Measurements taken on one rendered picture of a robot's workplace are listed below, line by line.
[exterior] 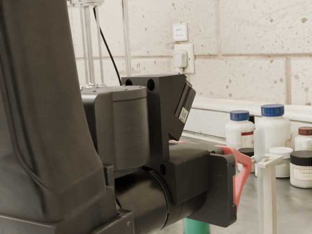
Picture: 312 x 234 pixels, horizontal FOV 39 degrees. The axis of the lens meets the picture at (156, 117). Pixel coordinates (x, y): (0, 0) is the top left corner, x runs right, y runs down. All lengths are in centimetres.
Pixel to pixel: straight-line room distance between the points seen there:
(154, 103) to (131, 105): 4
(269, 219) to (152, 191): 26
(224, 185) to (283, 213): 34
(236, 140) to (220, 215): 56
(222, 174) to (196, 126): 86
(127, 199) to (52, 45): 13
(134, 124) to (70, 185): 8
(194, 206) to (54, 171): 18
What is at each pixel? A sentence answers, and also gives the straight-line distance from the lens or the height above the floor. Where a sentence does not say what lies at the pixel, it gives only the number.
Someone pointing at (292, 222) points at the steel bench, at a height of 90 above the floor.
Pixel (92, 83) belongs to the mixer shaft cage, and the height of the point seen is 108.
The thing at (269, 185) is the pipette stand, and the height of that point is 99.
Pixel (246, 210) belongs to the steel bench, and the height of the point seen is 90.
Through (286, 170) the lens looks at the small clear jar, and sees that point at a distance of 89.
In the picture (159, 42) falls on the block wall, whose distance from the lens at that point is 142.
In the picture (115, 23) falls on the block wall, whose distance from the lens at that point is 164.
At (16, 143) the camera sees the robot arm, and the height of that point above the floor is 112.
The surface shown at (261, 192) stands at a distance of 56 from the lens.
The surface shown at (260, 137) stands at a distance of 54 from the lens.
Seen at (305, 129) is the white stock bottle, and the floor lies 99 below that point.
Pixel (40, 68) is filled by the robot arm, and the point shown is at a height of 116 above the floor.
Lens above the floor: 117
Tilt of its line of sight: 9 degrees down
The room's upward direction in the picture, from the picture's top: 4 degrees counter-clockwise
